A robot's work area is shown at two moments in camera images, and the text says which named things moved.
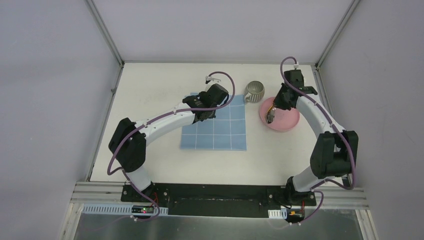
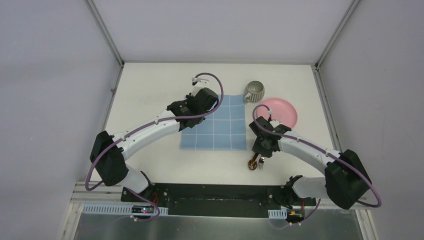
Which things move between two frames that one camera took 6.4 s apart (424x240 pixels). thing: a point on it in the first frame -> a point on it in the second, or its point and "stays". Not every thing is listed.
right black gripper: x=278 y=103 -> x=257 y=148
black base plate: x=196 y=201 stays
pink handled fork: x=270 y=116 -> x=261 y=163
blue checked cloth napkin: x=226 y=131 stays
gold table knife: x=269 y=109 -> x=254 y=164
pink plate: x=284 y=120 stays
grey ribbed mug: x=254 y=91 stays
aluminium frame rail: x=349 y=198 stays
